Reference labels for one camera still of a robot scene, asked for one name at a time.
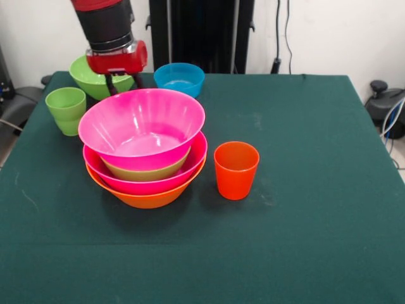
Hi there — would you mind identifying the dark green tablecloth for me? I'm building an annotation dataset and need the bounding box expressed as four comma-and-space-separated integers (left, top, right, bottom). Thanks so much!
0, 71, 405, 304

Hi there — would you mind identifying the red plastic cup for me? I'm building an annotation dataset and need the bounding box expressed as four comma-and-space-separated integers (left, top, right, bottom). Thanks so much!
213, 141, 261, 201

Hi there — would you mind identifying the orange plastic bowl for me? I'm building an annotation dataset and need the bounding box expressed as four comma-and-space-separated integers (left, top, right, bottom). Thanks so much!
85, 155, 208, 210

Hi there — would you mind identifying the green plastic cup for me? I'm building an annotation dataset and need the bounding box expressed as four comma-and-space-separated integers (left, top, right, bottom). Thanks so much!
44, 87, 87, 137

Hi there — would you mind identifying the black office chair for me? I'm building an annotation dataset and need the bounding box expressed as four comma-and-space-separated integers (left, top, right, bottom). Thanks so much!
0, 75, 51, 129
364, 80, 405, 140

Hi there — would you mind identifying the green plastic bowl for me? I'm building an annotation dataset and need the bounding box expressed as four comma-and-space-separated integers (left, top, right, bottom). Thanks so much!
68, 54, 136, 101
100, 146, 192, 182

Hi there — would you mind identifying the light blue plastic bowl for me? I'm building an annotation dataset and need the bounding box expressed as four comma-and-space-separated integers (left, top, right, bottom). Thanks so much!
153, 62, 206, 99

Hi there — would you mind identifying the white blue cable bundle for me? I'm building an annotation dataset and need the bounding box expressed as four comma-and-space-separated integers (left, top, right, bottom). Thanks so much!
380, 96, 405, 170

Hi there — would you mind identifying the black hanging cable with plug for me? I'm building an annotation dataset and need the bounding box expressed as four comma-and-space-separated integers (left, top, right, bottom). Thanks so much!
271, 0, 284, 74

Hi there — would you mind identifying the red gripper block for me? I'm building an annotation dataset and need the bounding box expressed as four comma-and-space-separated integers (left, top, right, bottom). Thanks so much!
85, 40, 149, 96

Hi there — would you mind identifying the pink plastic bowl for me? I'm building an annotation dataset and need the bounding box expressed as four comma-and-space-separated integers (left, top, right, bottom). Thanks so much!
82, 131, 209, 196
77, 88, 206, 172

